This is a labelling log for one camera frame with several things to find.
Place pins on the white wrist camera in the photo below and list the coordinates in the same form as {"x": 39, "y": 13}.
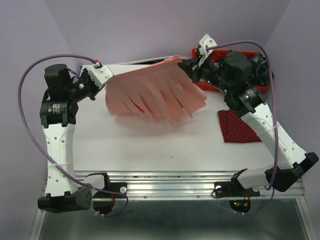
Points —
{"x": 100, "y": 75}
{"x": 201, "y": 48}

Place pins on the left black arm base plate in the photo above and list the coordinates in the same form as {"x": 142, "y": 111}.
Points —
{"x": 102, "y": 187}

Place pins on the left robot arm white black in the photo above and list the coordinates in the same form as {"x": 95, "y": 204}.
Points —
{"x": 58, "y": 118}

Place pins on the red polka dot skirt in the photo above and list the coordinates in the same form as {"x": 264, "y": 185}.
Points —
{"x": 234, "y": 130}

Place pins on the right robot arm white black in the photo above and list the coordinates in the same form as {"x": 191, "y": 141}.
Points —
{"x": 234, "y": 75}

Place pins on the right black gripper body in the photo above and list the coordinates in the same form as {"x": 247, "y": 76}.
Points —
{"x": 211, "y": 72}

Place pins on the pink pleated skirt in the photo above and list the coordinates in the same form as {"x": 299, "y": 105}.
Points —
{"x": 159, "y": 91}

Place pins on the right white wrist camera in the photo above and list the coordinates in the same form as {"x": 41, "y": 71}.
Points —
{"x": 201, "y": 48}

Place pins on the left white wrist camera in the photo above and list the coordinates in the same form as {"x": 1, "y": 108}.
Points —
{"x": 100, "y": 75}

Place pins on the plaid navy skirt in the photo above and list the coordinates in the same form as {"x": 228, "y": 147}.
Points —
{"x": 258, "y": 76}

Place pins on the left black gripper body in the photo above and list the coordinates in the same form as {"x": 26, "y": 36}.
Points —
{"x": 83, "y": 87}

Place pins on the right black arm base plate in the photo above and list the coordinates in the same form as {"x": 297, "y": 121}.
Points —
{"x": 240, "y": 198}

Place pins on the aluminium frame rail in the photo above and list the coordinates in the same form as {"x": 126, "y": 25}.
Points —
{"x": 168, "y": 205}

